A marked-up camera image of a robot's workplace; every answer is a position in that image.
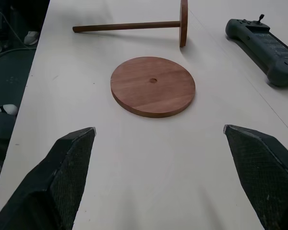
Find dark grey handheld remote controller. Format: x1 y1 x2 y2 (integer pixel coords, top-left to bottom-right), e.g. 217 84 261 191
225 14 288 87

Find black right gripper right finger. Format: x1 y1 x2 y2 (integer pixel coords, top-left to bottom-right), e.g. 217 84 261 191
223 124 288 230

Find round wooden base disc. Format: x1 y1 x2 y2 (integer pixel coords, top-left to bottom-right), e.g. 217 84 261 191
110 56 196 119

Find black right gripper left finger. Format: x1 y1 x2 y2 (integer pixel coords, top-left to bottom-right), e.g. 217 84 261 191
0 126 97 230

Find wooden rod with disc base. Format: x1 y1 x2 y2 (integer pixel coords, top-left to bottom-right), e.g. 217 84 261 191
72 0 189 48

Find grey floor cable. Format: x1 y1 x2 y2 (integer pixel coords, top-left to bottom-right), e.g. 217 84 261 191
0 46 37 63

